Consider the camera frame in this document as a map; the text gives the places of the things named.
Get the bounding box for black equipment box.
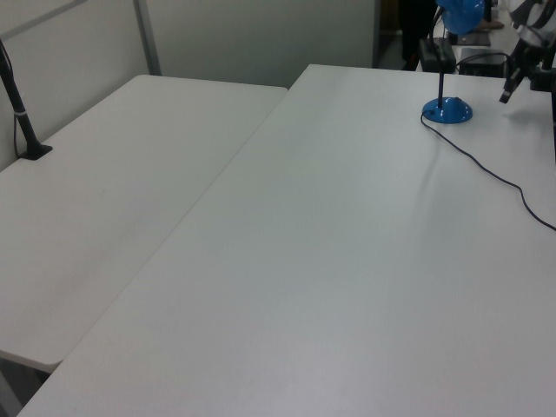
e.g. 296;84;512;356
417;36;458;73

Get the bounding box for black box with cable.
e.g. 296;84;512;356
454;50;510;78

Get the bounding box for black gooseneck pole with clamp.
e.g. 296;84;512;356
0;37;54;161

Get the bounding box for dark flat laptop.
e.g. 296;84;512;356
446;30;493;48

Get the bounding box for blue desk lamp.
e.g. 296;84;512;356
420;0;486;127

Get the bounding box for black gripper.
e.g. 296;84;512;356
499;39;556;105

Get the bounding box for grey partition post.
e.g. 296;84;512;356
132;0;162;77

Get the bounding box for dark standing person legs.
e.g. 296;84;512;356
400;0;437;71

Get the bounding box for black lamp power cable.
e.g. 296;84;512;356
419;110;556;231

